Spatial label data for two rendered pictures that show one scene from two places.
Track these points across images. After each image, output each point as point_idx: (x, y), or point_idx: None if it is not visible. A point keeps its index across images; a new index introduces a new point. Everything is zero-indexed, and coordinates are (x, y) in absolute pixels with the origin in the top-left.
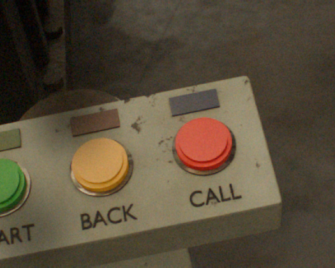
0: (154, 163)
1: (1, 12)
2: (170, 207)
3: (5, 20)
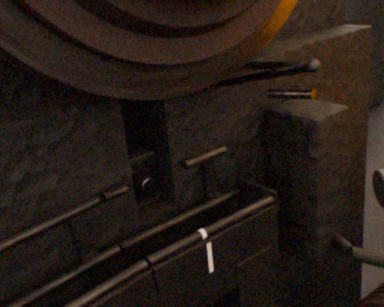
0: None
1: (360, 294)
2: None
3: (360, 301)
